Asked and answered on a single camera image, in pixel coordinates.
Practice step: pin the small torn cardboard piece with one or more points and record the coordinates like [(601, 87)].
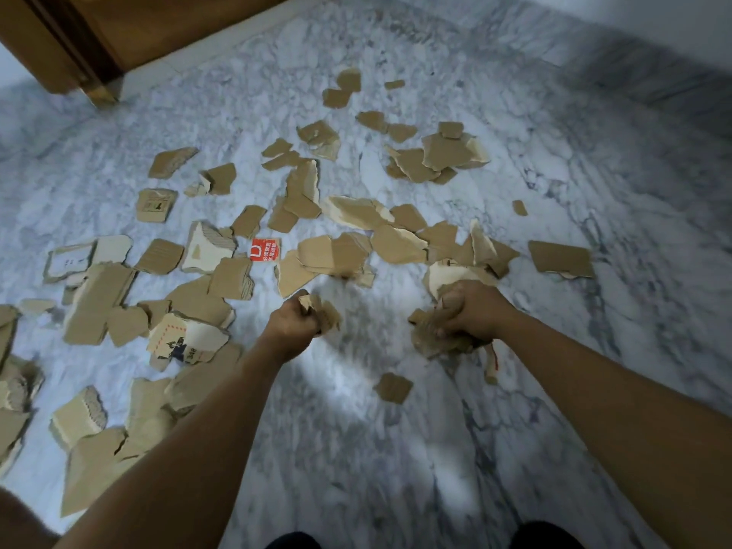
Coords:
[(329, 317)]

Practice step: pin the person's right hand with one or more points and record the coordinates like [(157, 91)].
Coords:
[(477, 311)]

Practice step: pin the person's left leg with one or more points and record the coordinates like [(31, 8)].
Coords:
[(20, 523)]

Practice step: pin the person's right fingers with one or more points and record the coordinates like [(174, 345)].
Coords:
[(453, 314)]

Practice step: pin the person's left forearm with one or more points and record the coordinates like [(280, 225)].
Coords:
[(188, 451)]

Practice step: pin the person's right forearm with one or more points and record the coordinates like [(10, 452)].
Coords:
[(623, 417)]

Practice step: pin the brown wooden door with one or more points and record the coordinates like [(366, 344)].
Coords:
[(131, 28)]

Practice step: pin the person's left hand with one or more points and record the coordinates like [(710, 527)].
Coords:
[(289, 331)]

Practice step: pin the person's left fingers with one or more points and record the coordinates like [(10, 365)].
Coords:
[(309, 330)]

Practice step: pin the person's black shoe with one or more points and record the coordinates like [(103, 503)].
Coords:
[(293, 541), (546, 537)]

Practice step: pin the black printed cardboard piece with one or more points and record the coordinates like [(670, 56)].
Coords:
[(186, 340)]

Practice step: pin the person's left black shoe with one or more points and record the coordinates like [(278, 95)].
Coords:
[(293, 541)]

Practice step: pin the person's right black shoe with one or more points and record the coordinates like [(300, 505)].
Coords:
[(546, 537)]

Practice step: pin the cardboard bundle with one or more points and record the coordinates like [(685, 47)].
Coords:
[(426, 340)]

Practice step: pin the red label cardboard piece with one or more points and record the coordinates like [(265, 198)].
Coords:
[(265, 249)]

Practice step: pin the scattered torn cardboard scraps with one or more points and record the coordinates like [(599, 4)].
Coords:
[(343, 254)]

